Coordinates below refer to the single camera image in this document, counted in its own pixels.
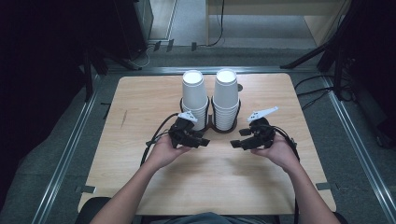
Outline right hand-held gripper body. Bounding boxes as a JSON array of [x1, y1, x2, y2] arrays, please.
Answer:
[[247, 105, 279, 149]]

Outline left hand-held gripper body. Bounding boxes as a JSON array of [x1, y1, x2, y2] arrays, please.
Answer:
[[167, 111, 199, 149]]

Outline black wire cup holder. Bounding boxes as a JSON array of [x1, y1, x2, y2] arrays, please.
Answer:
[[179, 96, 242, 134]]

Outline stack of white paper cups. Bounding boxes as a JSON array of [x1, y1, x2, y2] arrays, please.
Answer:
[[212, 68, 241, 132], [181, 69, 209, 132]]

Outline person's right hand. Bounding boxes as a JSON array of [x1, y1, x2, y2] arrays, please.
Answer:
[[251, 133, 302, 174]]

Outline person's left hand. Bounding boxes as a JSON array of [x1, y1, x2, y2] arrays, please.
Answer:
[[146, 134, 191, 171]]

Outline person's clothing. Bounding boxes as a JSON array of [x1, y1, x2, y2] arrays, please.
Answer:
[[163, 212, 261, 224]]

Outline black tripod stand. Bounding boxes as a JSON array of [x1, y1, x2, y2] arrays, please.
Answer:
[[279, 0, 359, 101]]

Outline black metal stand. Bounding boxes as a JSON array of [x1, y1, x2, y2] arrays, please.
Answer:
[[81, 48, 109, 102]]

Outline black chair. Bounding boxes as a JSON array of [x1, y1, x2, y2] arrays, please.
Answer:
[[74, 196, 112, 224]]

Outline light wooden furniture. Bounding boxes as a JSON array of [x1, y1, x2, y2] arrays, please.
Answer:
[[205, 0, 353, 49]]

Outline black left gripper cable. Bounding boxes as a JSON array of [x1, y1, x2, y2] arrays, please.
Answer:
[[139, 112, 180, 167]]

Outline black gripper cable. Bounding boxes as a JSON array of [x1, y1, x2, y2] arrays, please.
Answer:
[[273, 125, 301, 224], [139, 112, 180, 167]]

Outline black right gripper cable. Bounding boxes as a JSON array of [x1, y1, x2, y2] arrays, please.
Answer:
[[273, 125, 301, 224]]

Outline black floor cables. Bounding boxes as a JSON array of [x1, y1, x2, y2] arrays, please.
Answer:
[[293, 74, 358, 111]]

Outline metal floor rail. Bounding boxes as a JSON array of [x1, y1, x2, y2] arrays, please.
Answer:
[[30, 74, 101, 224], [105, 65, 319, 76], [321, 76, 396, 224]]

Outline black hanging cable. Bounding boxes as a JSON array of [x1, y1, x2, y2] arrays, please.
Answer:
[[206, 0, 226, 49]]

